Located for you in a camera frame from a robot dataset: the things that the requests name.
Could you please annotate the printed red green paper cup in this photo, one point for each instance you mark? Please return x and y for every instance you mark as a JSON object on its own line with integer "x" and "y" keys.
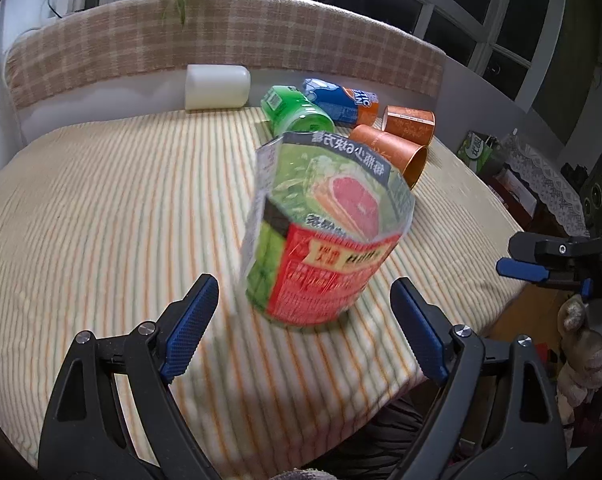
{"x": 321, "y": 260}

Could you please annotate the person's right hand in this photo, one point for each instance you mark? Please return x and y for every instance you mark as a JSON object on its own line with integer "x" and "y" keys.
{"x": 586, "y": 355}

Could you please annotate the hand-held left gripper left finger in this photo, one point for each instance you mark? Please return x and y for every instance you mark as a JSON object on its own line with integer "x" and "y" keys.
{"x": 191, "y": 325}

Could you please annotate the white power adapter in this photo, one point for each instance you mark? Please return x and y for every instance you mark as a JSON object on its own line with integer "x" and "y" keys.
{"x": 73, "y": 0}

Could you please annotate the striped cream blanket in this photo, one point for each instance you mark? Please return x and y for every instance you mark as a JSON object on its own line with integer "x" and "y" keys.
{"x": 121, "y": 210}

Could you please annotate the green carton box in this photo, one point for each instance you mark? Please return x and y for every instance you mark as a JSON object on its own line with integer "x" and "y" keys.
{"x": 476, "y": 150}

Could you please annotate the orange paper cup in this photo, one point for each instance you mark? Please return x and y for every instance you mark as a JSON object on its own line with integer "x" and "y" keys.
{"x": 393, "y": 152}
{"x": 411, "y": 124}

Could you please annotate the plaid beige cloth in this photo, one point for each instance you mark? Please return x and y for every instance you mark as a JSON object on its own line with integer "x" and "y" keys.
{"x": 181, "y": 35}

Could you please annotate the white lace cloth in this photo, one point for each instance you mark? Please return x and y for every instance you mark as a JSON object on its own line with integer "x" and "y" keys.
{"x": 546, "y": 180}

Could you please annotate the white plastic cup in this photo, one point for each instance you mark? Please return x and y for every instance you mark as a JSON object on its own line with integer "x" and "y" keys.
{"x": 216, "y": 87}

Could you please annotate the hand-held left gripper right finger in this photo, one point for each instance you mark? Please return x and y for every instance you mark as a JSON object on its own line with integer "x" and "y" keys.
{"x": 423, "y": 330}

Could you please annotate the blue orange printed cup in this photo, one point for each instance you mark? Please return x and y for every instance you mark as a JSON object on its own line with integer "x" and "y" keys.
{"x": 338, "y": 100}

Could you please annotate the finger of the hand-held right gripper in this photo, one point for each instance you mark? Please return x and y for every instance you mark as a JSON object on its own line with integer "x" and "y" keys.
{"x": 586, "y": 290}
{"x": 523, "y": 269}

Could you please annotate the dark striped cloth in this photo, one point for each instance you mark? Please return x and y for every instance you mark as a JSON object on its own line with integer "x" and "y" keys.
{"x": 381, "y": 435}

